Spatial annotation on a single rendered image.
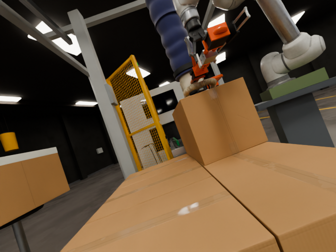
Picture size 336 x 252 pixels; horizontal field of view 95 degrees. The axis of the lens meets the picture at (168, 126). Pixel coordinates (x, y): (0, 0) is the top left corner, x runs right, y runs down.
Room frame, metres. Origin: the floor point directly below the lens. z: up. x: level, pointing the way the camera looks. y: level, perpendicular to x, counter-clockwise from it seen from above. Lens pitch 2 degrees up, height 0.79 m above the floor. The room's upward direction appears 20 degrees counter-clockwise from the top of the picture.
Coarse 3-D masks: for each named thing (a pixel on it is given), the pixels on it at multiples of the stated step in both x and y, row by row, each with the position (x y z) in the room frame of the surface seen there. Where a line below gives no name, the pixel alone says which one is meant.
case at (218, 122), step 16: (240, 80) 0.90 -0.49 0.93; (192, 96) 0.88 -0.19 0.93; (208, 96) 0.88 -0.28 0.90; (224, 96) 0.89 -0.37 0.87; (240, 96) 0.89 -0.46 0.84; (176, 112) 1.15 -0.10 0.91; (192, 112) 0.87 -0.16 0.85; (208, 112) 0.88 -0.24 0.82; (224, 112) 0.89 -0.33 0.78; (240, 112) 0.89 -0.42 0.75; (256, 112) 0.90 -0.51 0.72; (192, 128) 0.87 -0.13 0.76; (208, 128) 0.88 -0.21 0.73; (224, 128) 0.88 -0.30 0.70; (240, 128) 0.89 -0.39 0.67; (256, 128) 0.90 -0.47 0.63; (192, 144) 1.00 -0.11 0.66; (208, 144) 0.88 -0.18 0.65; (224, 144) 0.88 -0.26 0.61; (240, 144) 0.89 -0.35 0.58; (256, 144) 0.89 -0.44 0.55; (208, 160) 0.87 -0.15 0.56
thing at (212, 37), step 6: (222, 24) 0.55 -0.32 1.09; (210, 30) 0.55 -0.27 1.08; (228, 30) 0.55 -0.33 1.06; (210, 36) 0.55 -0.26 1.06; (216, 36) 0.55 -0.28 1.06; (222, 36) 0.55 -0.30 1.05; (204, 42) 0.63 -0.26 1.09; (210, 42) 0.58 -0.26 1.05; (216, 42) 0.58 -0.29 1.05; (222, 42) 0.60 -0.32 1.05; (210, 48) 0.62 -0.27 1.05
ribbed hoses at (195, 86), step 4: (204, 80) 1.00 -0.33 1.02; (208, 80) 1.00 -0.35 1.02; (212, 80) 1.00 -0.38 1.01; (192, 84) 1.00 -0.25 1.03; (196, 84) 1.00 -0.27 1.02; (200, 84) 1.02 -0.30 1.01; (204, 84) 1.01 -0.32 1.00; (212, 84) 1.04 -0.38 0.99; (188, 88) 1.00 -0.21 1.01; (192, 88) 1.00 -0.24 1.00; (196, 88) 1.02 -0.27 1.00; (184, 92) 1.02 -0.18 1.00; (188, 92) 1.01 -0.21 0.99; (184, 96) 1.06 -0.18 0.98
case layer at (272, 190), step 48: (288, 144) 0.72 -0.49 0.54; (144, 192) 0.80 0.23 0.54; (192, 192) 0.59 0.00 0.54; (240, 192) 0.47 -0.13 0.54; (288, 192) 0.39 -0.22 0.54; (96, 240) 0.51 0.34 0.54; (144, 240) 0.42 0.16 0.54; (192, 240) 0.35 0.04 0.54; (240, 240) 0.31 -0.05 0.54; (288, 240) 0.29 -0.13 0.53
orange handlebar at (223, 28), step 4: (216, 28) 0.54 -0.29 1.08; (220, 28) 0.54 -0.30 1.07; (224, 28) 0.54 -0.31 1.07; (216, 32) 0.54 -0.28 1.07; (216, 48) 0.67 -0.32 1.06; (204, 52) 0.68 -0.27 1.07; (196, 64) 0.84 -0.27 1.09; (204, 64) 0.81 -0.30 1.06; (208, 64) 0.83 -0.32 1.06; (196, 68) 0.86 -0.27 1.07; (200, 68) 0.84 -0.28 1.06; (204, 68) 0.88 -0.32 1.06; (216, 76) 1.23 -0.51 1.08; (220, 76) 1.23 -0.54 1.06; (192, 80) 1.05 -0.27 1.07; (196, 80) 1.09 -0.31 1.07; (216, 80) 1.34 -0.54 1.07
